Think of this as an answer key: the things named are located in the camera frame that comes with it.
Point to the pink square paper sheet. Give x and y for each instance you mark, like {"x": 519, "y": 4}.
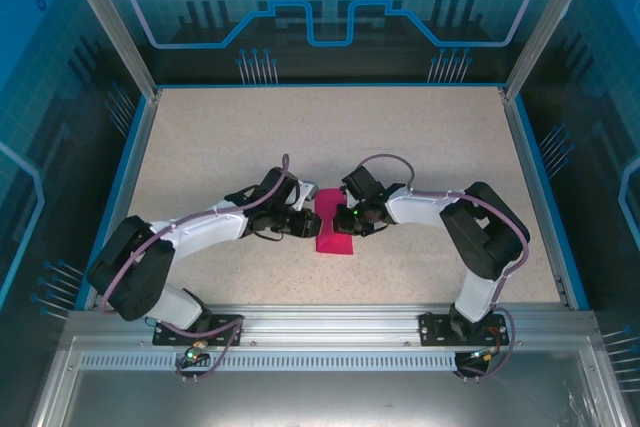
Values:
{"x": 332, "y": 244}

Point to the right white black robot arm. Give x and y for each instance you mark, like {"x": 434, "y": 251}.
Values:
{"x": 415, "y": 207}

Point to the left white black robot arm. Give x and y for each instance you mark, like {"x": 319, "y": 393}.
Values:
{"x": 210, "y": 232}

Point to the grey sheet metal tray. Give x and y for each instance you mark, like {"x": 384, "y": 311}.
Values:
{"x": 325, "y": 397}

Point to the aluminium mounting rail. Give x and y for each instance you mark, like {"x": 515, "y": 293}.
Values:
{"x": 330, "y": 327}

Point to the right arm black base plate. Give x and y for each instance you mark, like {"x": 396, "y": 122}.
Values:
{"x": 432, "y": 329}

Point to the aluminium side rail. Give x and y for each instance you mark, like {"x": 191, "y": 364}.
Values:
{"x": 522, "y": 147}
{"x": 142, "y": 147}

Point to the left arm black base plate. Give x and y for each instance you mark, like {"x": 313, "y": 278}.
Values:
{"x": 165, "y": 338}

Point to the aluminium frame post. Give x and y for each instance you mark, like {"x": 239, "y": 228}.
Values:
{"x": 110, "y": 22}
{"x": 545, "y": 22}

